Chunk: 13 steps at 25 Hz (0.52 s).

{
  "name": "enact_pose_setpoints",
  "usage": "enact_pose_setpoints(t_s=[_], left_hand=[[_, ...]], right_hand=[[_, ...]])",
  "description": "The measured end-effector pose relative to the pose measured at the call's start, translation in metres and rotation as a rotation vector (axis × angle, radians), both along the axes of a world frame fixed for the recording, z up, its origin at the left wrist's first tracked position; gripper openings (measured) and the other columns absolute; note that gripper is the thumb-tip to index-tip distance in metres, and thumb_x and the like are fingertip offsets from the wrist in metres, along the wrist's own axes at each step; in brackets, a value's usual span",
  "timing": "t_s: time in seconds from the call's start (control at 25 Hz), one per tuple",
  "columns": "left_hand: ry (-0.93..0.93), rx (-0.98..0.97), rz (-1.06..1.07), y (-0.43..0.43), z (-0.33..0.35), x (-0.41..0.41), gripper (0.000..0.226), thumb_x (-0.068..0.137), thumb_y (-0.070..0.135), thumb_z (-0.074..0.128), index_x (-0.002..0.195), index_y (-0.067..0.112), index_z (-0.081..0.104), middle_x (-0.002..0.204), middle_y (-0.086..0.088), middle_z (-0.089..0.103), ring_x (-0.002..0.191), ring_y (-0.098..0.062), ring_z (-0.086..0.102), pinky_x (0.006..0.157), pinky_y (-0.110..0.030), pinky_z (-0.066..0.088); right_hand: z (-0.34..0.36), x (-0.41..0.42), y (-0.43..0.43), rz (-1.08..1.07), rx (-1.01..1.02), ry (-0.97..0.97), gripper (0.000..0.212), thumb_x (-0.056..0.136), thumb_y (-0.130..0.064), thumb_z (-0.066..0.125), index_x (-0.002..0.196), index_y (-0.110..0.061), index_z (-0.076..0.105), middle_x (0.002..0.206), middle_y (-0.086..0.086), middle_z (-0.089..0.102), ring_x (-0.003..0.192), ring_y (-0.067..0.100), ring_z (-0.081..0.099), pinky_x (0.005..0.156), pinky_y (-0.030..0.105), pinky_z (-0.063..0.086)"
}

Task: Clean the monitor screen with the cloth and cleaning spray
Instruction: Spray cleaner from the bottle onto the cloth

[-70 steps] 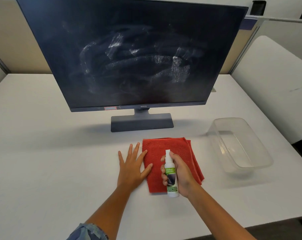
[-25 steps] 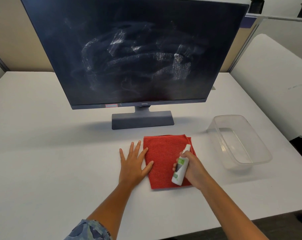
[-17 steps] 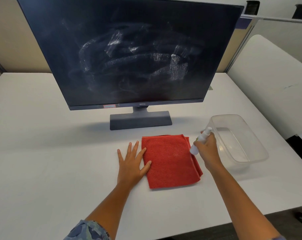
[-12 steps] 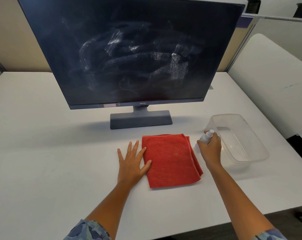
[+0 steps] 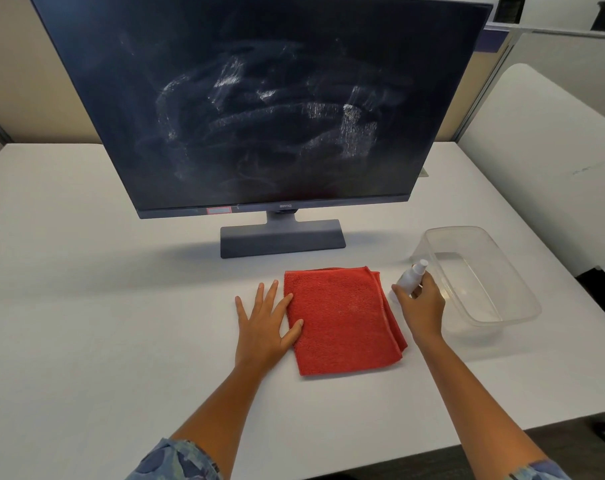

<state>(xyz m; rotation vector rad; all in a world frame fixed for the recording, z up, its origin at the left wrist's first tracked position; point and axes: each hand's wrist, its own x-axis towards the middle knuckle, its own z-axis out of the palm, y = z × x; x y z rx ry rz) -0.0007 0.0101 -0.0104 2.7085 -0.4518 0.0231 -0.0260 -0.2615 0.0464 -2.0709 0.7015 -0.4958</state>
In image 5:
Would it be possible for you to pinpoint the person's right hand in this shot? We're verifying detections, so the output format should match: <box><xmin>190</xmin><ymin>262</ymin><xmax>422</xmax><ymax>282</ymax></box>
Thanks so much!
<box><xmin>391</xmin><ymin>271</ymin><xmax>446</xmax><ymax>346</ymax></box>

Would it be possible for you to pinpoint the person's left hand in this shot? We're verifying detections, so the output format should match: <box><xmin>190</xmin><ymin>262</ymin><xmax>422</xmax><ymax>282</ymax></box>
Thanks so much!
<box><xmin>234</xmin><ymin>280</ymin><xmax>305</xmax><ymax>370</ymax></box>

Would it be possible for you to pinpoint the small white spray bottle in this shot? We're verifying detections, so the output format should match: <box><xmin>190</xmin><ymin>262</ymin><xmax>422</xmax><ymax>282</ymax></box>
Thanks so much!
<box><xmin>396</xmin><ymin>259</ymin><xmax>429</xmax><ymax>296</ymax></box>

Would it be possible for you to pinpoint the person's right forearm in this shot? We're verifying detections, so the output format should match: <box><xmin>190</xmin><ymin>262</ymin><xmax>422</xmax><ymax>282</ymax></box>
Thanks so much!
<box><xmin>412</xmin><ymin>331</ymin><xmax>551</xmax><ymax>468</ymax></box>

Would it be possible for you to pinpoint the person's left forearm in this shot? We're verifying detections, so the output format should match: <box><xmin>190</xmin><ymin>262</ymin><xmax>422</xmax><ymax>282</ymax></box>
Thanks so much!
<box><xmin>170</xmin><ymin>362</ymin><xmax>266</xmax><ymax>475</ymax></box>

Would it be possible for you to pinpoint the red microfibre cloth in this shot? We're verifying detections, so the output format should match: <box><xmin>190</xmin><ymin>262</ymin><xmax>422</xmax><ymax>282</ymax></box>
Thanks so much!
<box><xmin>283</xmin><ymin>266</ymin><xmax>409</xmax><ymax>377</ymax></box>

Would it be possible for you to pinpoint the clear plastic container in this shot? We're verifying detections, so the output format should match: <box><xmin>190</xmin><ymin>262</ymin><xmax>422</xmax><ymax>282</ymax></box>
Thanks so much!
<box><xmin>412</xmin><ymin>226</ymin><xmax>542</xmax><ymax>328</ymax></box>

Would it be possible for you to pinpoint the blue patterned shirt sleeve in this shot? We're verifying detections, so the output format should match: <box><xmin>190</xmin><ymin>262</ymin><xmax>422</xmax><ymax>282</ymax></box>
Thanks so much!
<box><xmin>126</xmin><ymin>437</ymin><xmax>224</xmax><ymax>480</ymax></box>
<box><xmin>502</xmin><ymin>459</ymin><xmax>574</xmax><ymax>480</ymax></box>

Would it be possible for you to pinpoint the dark computer monitor with stand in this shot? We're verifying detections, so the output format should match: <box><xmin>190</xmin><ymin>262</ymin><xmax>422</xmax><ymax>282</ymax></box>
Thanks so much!
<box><xmin>27</xmin><ymin>0</ymin><xmax>494</xmax><ymax>260</ymax></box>

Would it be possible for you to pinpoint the white neighbouring table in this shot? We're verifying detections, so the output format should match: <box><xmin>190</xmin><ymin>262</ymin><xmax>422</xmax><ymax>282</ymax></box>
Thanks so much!
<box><xmin>457</xmin><ymin>63</ymin><xmax>605</xmax><ymax>281</ymax></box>

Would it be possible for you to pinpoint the partition panel with purple trim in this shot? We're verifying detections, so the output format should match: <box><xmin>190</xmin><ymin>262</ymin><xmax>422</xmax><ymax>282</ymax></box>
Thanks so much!
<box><xmin>432</xmin><ymin>21</ymin><xmax>605</xmax><ymax>143</ymax></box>

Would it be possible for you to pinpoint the beige partition panel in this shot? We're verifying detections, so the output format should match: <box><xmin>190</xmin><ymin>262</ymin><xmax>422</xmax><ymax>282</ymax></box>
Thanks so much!
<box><xmin>0</xmin><ymin>0</ymin><xmax>104</xmax><ymax>145</ymax></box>

